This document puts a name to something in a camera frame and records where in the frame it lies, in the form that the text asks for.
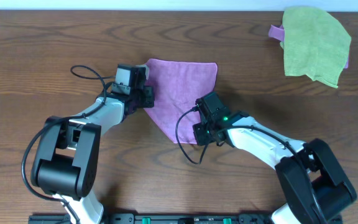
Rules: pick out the green microfiber cloth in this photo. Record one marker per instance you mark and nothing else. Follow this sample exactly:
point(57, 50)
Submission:
point(315, 44)

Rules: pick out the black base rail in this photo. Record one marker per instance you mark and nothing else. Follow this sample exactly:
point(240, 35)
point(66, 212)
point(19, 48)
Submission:
point(128, 218)

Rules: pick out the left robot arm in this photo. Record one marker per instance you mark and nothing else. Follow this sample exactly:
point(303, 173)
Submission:
point(60, 162)

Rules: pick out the purple microfiber cloth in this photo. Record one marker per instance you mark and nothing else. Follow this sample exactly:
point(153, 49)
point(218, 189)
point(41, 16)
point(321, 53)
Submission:
point(177, 85)

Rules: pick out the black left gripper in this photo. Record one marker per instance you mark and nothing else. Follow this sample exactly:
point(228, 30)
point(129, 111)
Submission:
point(150, 96)

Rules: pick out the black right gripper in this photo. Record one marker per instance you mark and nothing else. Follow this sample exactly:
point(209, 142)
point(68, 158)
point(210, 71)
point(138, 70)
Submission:
point(201, 139)

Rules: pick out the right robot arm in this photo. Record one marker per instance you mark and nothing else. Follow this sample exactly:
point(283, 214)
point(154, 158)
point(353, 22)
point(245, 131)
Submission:
point(314, 184)

